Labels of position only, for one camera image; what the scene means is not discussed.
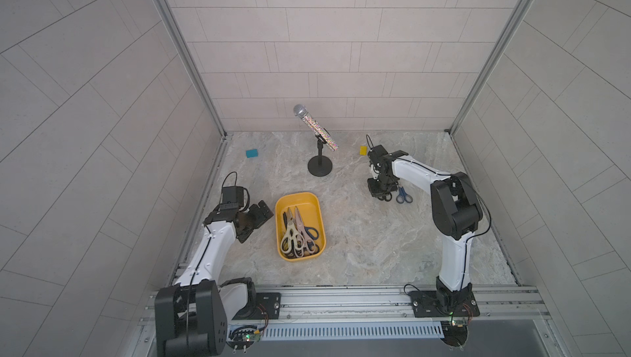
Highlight blue handled scissors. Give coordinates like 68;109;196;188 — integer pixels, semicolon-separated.
396;186;413;204

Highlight yellow storage box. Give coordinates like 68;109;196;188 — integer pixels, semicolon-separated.
275;192;326;262

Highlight large black scissors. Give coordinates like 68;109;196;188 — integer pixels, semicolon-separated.
280;209;320;258

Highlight black handled scissors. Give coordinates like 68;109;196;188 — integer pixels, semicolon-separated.
377;190;393;202

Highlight cream handled scissors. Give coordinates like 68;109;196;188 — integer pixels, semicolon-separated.
280;209;306;258

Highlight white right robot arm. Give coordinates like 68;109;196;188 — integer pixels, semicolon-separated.
367;145;483;311

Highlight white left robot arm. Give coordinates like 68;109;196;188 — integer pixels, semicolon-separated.
154;201;273;356

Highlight black microphone stand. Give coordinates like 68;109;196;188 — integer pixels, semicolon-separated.
307;135;333;177

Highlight teal block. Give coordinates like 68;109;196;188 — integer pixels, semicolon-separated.
246;149;259;158

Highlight glitter microphone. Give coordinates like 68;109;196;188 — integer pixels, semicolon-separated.
293;104;339;152

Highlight left circuit board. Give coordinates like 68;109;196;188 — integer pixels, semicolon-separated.
227;325;262;353

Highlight circuit board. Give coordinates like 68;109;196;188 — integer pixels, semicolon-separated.
441;322;468;349
227;325;262;353

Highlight white vent grille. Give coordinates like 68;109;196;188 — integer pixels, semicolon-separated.
261;322;445;342

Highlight right circuit board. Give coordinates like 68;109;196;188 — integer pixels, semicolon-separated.
441;322;468;349

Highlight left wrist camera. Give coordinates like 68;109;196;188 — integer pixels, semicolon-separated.
220;186;246;208

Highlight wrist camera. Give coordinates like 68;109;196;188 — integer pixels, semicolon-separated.
367;145;389;166
220;186;246;208

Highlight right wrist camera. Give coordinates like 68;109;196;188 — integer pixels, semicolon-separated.
367;145;389;166

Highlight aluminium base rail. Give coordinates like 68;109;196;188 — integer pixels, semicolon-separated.
137;285;550;326

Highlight aluminium corner post right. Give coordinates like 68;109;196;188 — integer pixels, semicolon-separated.
446;0;535;137

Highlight aluminium corner post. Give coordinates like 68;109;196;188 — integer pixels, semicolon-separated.
152;0;228;140
446;0;535;137

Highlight aluminium corner post left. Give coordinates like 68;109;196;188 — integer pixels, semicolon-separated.
152;0;228;140

